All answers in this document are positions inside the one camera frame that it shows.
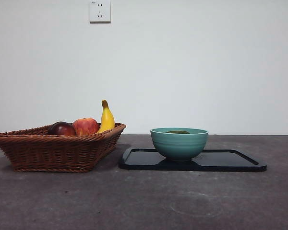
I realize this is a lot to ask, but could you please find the teal ceramic bowl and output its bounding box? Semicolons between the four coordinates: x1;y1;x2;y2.
150;127;209;162

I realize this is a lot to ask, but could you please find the yellow banana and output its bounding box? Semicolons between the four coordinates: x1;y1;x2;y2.
96;99;116;134

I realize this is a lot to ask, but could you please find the red yellow apple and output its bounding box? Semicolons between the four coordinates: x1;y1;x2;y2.
72;117;100;137

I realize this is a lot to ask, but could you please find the dark red apple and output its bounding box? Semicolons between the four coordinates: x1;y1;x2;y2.
47;121;77;137

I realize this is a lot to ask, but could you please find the dark rectangular tray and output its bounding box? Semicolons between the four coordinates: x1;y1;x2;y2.
118;147;268;173

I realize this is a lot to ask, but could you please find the brown wicker basket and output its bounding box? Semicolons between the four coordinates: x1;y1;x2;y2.
0;122;127;173

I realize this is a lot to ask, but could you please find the white wall socket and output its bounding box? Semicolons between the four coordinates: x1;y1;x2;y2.
89;0;112;24

